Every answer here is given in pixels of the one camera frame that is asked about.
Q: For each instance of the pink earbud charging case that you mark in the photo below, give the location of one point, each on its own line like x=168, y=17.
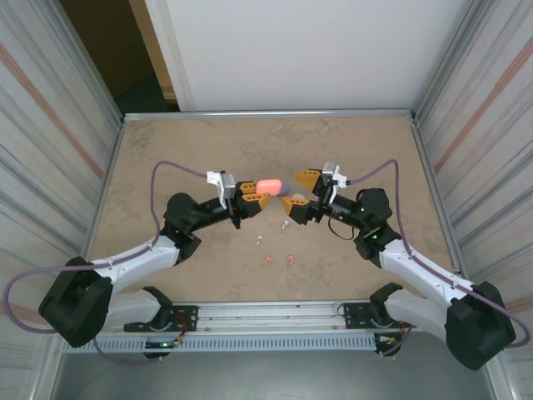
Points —
x=268, y=186

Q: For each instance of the pink earbud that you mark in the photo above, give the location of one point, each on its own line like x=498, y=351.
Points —
x=290, y=260
x=267, y=260

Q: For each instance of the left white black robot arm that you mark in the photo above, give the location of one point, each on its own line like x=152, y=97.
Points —
x=133, y=258

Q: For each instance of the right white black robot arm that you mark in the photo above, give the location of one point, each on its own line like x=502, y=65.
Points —
x=424, y=271

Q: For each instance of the small white screw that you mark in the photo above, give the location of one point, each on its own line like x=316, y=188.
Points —
x=284, y=225

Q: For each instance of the translucent corrugated side panel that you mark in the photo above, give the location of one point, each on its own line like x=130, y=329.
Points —
x=33, y=125
x=499, y=125

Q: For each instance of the grey metal sheet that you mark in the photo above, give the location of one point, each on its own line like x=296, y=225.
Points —
x=270, y=379

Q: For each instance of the tan wooden door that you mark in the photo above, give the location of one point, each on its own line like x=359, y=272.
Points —
x=150, y=41

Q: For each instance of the aluminium table side rail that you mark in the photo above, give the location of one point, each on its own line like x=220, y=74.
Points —
x=110, y=166
x=428, y=166

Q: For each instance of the aluminium frame crossbar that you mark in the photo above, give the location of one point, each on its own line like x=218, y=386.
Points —
x=270, y=115

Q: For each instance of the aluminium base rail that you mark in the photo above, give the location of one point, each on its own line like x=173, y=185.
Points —
x=270, y=316

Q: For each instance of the white door frame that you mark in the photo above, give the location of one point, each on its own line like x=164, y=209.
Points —
x=172, y=62

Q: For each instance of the aluminium frame post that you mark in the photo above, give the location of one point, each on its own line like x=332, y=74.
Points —
x=446, y=62
x=85, y=62

